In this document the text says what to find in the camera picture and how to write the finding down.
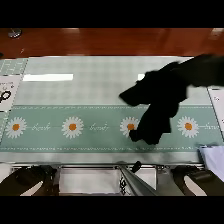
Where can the white garment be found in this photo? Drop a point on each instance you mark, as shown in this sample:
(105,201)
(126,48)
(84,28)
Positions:
(213,160)

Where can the black garment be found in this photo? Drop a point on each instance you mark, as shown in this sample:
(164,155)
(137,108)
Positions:
(156,110)

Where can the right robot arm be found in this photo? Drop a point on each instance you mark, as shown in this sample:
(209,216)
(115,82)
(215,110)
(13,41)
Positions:
(195,185)

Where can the silver frame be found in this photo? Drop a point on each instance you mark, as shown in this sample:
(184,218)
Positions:
(136,186)

